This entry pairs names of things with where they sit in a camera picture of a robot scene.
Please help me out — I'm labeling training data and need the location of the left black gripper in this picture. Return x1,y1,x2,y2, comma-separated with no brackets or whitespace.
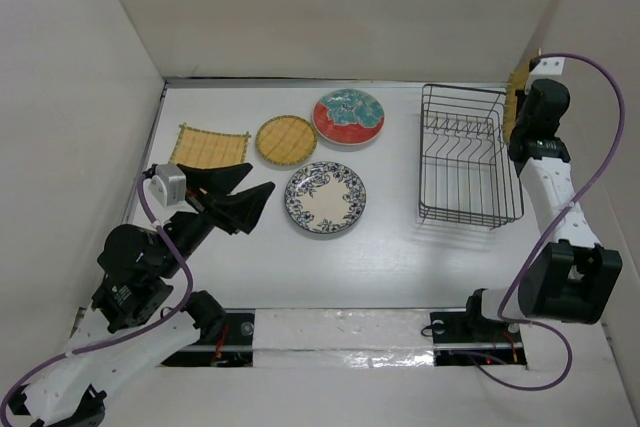
158,162,276,276

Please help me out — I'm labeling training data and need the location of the fan-shaped bamboo tray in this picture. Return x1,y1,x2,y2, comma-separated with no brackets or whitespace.
502,49,541,144

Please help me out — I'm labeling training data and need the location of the round bamboo plate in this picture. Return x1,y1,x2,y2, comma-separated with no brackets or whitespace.
255,115,318,166

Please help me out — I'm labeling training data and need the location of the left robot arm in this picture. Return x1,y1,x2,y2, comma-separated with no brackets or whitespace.
1,163,275,426

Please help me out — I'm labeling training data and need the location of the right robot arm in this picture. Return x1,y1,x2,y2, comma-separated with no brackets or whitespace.
461,79,622,340

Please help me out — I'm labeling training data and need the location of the blue floral white plate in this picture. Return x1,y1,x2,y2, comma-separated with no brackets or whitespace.
284,161,367,234

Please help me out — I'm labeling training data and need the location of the red teal ceramic plate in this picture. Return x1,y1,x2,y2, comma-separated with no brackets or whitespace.
311,88,385,146

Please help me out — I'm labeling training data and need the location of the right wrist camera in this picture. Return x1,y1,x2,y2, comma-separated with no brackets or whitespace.
528,56,565,82

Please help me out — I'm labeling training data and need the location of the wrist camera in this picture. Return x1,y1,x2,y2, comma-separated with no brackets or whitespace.
148,163,186,209
528,56,565,82

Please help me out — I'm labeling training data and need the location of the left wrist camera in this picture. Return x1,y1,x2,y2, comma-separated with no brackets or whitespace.
148,163,186,209

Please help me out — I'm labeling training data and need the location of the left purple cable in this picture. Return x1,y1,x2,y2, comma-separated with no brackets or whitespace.
0,174,195,421

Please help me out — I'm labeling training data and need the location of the purple cable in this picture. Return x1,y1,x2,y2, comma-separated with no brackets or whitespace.
469,52,626,392
0,174,195,421

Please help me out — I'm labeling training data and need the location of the black wire dish rack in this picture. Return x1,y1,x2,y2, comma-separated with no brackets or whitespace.
418,83,524,230

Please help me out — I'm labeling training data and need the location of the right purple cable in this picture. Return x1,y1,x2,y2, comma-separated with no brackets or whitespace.
469,52,626,392

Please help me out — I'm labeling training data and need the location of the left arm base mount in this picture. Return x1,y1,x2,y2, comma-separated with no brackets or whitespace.
161,309,256,368

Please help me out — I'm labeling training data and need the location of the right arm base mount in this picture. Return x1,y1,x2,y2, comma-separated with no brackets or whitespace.
421,311,527,367

